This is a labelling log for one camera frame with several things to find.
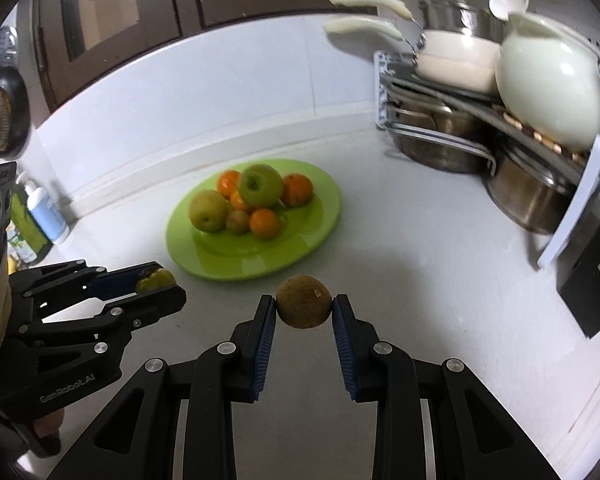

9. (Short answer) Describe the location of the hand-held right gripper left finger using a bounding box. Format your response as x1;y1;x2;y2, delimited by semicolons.
55;294;280;480

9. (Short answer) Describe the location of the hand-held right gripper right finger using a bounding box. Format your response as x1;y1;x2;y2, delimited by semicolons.
331;294;563;480

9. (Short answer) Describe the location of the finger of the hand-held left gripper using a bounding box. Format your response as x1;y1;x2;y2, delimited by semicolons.
32;285;188;350
10;260;177;302

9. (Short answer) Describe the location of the green tomato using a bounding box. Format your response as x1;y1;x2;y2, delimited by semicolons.
136;267;177;295

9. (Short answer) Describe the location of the small brown round fruit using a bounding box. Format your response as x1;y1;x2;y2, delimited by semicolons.
276;275;333;330
225;209;252;236

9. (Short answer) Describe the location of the green plate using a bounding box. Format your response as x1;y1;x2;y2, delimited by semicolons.
166;158;342;282

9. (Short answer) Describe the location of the yellow-green pear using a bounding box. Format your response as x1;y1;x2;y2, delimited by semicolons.
188;189;232;233

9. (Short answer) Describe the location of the green apple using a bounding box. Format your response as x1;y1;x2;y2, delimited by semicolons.
238;162;285;208

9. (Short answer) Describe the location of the person's left hand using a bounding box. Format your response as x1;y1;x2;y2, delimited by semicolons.
32;407;66;442

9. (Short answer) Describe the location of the white and blue bottle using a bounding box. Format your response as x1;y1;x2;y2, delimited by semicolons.
22;180;70;246

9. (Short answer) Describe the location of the green dish soap bottle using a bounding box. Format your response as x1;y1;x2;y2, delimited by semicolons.
7;200;51;263

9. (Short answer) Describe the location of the black frying pan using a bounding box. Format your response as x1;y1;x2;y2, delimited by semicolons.
0;25;32;157

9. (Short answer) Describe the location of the wide steel pot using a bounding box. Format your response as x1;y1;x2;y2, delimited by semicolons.
387;95;496;175

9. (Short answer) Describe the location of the small steel pot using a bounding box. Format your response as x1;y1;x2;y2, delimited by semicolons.
485;140;578;235

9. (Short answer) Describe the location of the grey pot rack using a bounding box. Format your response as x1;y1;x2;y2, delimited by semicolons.
374;50;600;268

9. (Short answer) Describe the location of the white saucepan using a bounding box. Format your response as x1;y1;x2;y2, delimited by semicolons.
322;16;503;93

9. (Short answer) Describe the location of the white ceramic pot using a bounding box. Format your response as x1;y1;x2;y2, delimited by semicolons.
495;12;600;153

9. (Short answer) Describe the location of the steel pot with lid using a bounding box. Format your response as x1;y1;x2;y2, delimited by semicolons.
327;0;506;43

